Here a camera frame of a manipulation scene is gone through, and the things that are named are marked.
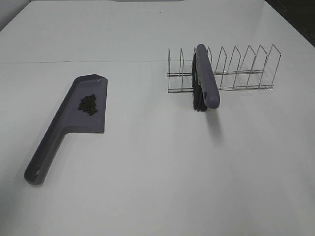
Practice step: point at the purple plastic dustpan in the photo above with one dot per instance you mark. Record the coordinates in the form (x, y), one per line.
(68, 119)

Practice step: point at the purple hand brush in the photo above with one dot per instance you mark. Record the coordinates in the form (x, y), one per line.
(205, 91)

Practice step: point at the pile of coffee beans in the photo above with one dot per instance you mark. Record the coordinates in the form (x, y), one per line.
(88, 105)

